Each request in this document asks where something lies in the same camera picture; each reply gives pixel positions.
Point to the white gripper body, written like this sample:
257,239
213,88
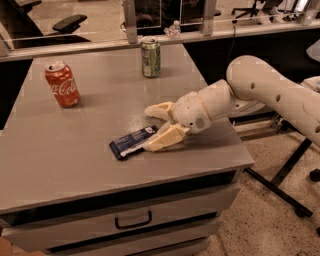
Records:
190,111

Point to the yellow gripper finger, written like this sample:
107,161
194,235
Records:
168,135
161,111

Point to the blue rxbar blueberry bar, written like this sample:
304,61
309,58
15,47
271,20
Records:
131,143

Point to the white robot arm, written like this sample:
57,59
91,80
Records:
249,84

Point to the green soda can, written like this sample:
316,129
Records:
150,52

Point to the red coca-cola can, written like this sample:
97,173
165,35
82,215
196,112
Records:
62,83

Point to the clear plastic water bottle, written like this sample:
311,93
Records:
174,30

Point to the grey drawer cabinet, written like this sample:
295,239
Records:
64,193

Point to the distant black office chair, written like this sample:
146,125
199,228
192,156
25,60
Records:
268,7

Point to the black drawer handle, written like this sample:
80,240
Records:
131,220

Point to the black metal stand frame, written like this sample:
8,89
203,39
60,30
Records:
281,125

